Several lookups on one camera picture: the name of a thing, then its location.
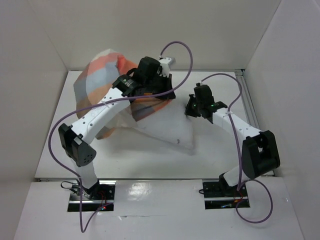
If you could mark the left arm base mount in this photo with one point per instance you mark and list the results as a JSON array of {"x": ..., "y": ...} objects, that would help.
[{"x": 102, "y": 199}]

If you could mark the aluminium rail frame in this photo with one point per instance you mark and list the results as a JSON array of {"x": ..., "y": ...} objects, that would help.
[{"x": 246, "y": 99}]

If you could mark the white pillow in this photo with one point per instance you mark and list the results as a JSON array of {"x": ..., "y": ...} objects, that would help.
[{"x": 161, "y": 119}]

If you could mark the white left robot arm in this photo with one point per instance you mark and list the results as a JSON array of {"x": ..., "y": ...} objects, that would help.
[{"x": 76, "y": 138}]

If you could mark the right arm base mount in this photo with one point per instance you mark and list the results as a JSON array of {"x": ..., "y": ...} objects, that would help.
[{"x": 215, "y": 197}]

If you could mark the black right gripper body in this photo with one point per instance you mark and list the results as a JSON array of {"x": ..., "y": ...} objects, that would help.
[{"x": 191, "y": 107}]

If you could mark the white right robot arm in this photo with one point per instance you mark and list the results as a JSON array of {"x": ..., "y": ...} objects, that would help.
[{"x": 258, "y": 149}]

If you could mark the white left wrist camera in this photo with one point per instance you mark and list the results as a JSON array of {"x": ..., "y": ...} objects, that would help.
[{"x": 166, "y": 63}]

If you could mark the orange grey checked pillowcase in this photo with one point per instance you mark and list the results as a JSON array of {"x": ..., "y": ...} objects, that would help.
[{"x": 95, "y": 82}]

